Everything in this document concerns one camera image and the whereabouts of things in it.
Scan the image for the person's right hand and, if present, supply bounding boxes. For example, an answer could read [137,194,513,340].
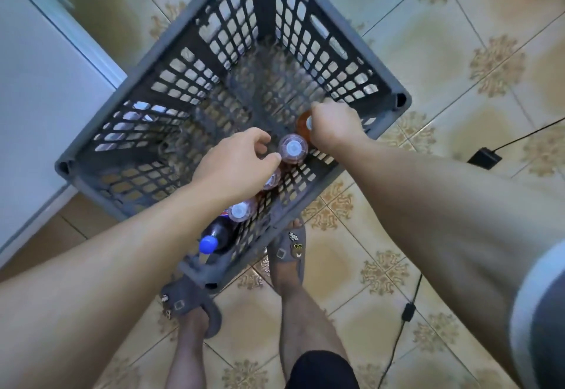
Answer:
[309,100,367,158]

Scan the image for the person's left hand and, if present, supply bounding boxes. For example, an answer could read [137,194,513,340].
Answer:
[192,128,282,209]

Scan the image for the cola bottle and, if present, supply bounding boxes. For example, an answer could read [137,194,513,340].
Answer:
[198,197,259,255]

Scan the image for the grey plastic crate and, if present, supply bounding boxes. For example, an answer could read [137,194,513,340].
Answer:
[55,0,413,292]

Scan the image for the white metal shelf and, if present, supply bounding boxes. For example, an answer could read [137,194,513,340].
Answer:
[0,0,127,257]

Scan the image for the person's left forearm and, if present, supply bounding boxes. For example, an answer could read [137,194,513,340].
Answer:
[0,181,231,389]

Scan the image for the person's right forearm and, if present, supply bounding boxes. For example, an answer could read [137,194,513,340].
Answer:
[334,137,565,385]

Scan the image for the person's brown sandal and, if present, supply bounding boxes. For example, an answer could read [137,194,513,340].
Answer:
[267,218,307,295]
[159,274,222,338]

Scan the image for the person's leg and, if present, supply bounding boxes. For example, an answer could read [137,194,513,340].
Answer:
[166,309,211,389]
[279,282,350,377]

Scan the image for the person's black shorts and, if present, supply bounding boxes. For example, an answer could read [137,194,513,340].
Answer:
[284,349,361,389]

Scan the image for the person's grey sleeve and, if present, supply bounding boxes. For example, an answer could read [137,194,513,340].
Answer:
[507,241,565,389]

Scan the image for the black cable with adapter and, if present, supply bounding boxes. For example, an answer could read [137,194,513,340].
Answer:
[466,117,565,171]

